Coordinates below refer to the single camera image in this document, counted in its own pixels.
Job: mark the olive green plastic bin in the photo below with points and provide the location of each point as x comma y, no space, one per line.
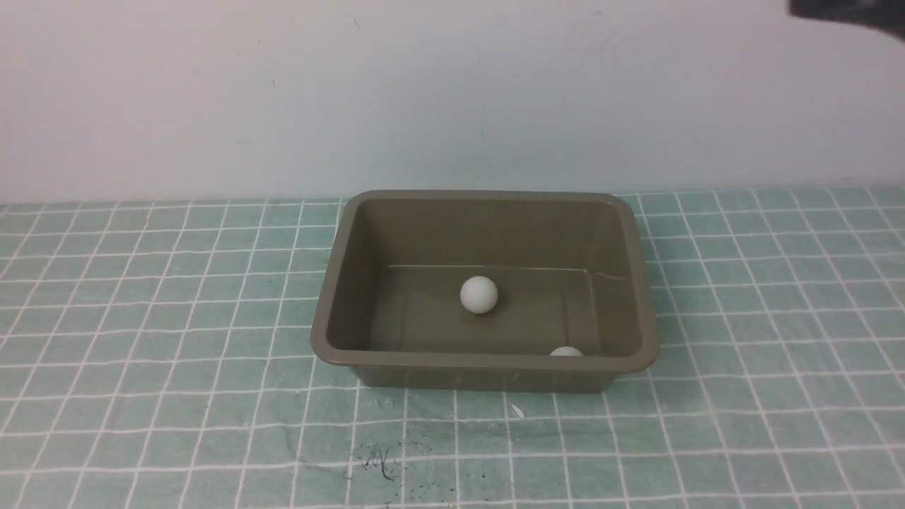
570,271

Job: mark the white ping-pong ball with mark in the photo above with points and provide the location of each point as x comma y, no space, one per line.
478,295

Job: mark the plain white ping-pong ball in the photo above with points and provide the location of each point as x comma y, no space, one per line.
566,351

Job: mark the dark blurred object top-right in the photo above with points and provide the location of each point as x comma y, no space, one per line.
884,16

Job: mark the green checkered table cloth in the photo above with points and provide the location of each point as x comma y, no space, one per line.
156,355

